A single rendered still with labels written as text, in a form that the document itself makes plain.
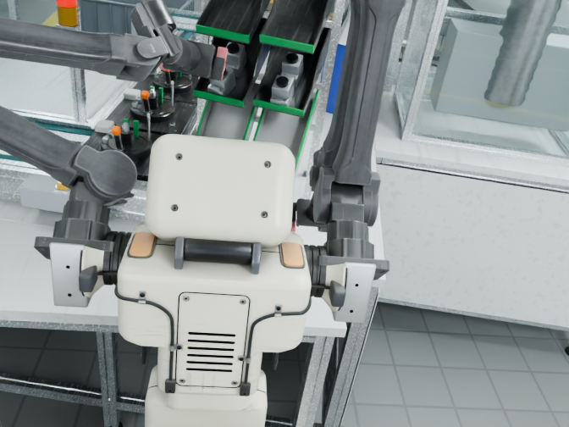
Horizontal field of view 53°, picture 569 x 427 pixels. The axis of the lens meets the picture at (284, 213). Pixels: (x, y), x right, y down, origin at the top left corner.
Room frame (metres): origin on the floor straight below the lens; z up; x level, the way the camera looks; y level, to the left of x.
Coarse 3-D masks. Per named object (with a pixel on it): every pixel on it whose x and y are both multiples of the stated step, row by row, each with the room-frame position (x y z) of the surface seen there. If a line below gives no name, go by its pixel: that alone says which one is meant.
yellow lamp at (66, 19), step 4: (60, 8) 1.48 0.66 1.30; (64, 8) 1.48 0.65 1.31; (68, 8) 1.49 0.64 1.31; (72, 8) 1.49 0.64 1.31; (76, 8) 1.51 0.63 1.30; (60, 12) 1.48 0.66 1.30; (64, 12) 1.48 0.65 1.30; (68, 12) 1.49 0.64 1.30; (72, 12) 1.49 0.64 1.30; (76, 12) 1.51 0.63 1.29; (60, 16) 1.49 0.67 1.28; (64, 16) 1.48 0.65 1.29; (68, 16) 1.49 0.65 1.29; (72, 16) 1.49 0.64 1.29; (76, 16) 1.51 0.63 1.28; (60, 20) 1.49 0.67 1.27; (64, 20) 1.48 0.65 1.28; (68, 20) 1.49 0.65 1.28; (72, 20) 1.49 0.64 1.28; (76, 20) 1.51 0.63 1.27; (60, 24) 1.49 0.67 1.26; (64, 24) 1.48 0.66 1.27; (68, 24) 1.49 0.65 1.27; (72, 24) 1.49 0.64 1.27; (76, 24) 1.50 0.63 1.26
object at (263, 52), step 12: (252, 36) 1.53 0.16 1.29; (216, 48) 1.45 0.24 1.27; (252, 48) 1.48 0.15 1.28; (264, 48) 1.43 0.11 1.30; (252, 60) 1.44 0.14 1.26; (264, 60) 1.44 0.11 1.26; (252, 72) 1.40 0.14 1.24; (204, 84) 1.36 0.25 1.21; (240, 84) 1.36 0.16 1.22; (252, 84) 1.36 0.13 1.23; (204, 96) 1.31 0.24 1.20; (216, 96) 1.30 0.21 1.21; (228, 96) 1.32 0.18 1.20; (240, 96) 1.33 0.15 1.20
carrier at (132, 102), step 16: (128, 96) 1.72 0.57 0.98; (160, 96) 1.68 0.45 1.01; (112, 112) 1.61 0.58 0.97; (128, 112) 1.62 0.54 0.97; (144, 112) 1.58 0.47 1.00; (160, 112) 1.62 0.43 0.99; (176, 112) 1.68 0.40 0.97; (192, 112) 1.69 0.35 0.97; (144, 128) 1.53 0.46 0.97; (160, 128) 1.55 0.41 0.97; (176, 128) 1.56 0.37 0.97
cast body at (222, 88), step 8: (224, 72) 1.31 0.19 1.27; (232, 72) 1.33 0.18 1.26; (216, 80) 1.30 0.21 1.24; (224, 80) 1.30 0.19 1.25; (232, 80) 1.34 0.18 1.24; (208, 88) 1.31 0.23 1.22; (216, 88) 1.31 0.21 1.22; (224, 88) 1.30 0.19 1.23; (232, 88) 1.34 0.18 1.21; (224, 96) 1.31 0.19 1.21
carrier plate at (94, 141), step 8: (96, 136) 1.43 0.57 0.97; (152, 136) 1.48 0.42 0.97; (160, 136) 1.49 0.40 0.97; (88, 144) 1.38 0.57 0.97; (96, 144) 1.39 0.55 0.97; (152, 144) 1.44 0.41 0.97; (136, 160) 1.33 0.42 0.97; (144, 160) 1.34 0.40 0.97; (136, 168) 1.29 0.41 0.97; (144, 168) 1.30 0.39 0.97; (144, 176) 1.27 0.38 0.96
